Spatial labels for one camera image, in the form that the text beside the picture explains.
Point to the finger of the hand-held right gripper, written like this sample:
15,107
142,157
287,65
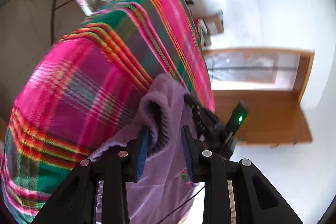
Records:
203,119

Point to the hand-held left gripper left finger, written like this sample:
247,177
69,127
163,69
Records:
143,153

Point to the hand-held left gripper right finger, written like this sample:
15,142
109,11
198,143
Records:
187,158

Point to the purple fleece pants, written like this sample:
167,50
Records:
162,187

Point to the wooden door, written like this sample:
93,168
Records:
262,119

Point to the black pole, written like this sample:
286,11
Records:
241,66

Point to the clear printed plastic curtain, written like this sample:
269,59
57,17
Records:
249,66

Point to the open cardboard box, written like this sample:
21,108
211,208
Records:
214,24

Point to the pink green plaid bed sheet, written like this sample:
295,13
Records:
78,82

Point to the wooden door frame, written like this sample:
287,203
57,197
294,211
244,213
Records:
305,74

